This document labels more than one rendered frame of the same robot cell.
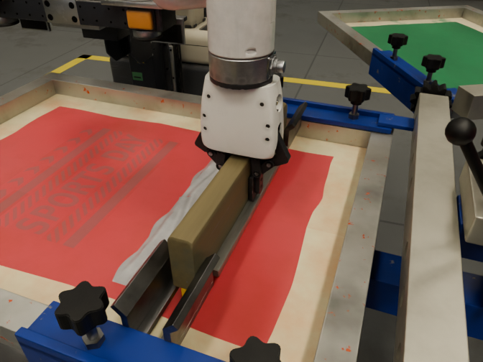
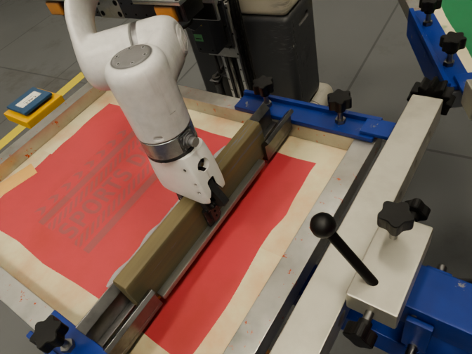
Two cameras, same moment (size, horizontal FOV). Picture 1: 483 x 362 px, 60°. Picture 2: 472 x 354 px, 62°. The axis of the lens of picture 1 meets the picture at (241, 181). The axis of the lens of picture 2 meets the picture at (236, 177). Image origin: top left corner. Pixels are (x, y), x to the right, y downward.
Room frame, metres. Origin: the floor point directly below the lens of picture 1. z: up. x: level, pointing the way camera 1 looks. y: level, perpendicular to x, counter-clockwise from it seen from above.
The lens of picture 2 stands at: (0.12, -0.26, 1.51)
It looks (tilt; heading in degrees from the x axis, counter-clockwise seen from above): 46 degrees down; 27
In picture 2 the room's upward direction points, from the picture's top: 19 degrees counter-clockwise
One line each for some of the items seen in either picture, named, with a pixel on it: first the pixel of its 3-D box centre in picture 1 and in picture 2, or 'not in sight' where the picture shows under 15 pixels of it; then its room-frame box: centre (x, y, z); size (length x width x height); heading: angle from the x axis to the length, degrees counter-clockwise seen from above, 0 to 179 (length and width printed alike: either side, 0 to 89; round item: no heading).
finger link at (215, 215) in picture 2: (262, 177); (215, 209); (0.46, -0.03, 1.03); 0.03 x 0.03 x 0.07; 69
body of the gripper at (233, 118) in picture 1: (241, 110); (181, 164); (0.47, 0.00, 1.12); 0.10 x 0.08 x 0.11; 69
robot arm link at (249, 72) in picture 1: (246, 62); (171, 134); (0.47, -0.01, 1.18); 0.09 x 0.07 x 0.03; 69
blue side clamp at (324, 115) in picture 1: (309, 123); (303, 123); (0.72, -0.13, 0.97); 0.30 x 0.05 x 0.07; 69
